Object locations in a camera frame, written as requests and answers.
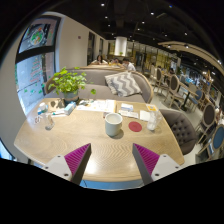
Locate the white paper napkin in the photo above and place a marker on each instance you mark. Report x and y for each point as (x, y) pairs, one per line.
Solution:
(145, 116)

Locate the white ceramic mug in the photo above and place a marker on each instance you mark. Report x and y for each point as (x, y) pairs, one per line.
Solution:
(113, 124)

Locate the clear glass cup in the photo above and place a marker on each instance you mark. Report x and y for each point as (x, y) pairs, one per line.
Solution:
(154, 119)

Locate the grey curved sofa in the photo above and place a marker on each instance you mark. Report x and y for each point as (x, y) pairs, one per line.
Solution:
(97, 87)

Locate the yellow table sign card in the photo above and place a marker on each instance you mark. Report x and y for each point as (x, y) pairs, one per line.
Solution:
(151, 107)

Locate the white round pillar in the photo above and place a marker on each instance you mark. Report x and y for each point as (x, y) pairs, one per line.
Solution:
(120, 46)

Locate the wooden chair grey back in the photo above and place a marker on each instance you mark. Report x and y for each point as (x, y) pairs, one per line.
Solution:
(172, 92)

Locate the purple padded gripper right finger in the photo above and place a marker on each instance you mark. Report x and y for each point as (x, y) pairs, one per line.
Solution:
(152, 166)

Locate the grey tufted armchair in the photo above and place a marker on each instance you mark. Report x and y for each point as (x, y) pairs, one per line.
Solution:
(182, 129)

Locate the red round coaster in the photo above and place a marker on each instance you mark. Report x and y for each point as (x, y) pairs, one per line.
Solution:
(135, 126)

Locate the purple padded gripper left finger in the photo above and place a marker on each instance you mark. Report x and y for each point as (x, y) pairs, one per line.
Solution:
(70, 167)

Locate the white paper menu sheet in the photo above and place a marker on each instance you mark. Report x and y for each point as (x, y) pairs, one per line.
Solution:
(97, 105)

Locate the white card with blue print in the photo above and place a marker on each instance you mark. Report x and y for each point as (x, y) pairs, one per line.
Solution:
(126, 107)

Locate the grey chevron cushion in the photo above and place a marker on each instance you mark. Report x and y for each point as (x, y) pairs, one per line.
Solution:
(122, 84)

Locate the green potted plant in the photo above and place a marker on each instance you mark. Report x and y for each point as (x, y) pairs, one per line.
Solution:
(68, 82)

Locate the blue upholstered chair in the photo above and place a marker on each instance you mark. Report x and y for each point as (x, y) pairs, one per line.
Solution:
(210, 150)

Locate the person in white shirt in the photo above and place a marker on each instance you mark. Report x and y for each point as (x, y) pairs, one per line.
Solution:
(128, 65)

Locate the wall poster with food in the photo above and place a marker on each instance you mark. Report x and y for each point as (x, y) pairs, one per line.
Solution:
(40, 33)

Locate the blue tissue pack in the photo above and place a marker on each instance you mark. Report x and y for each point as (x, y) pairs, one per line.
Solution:
(69, 108)

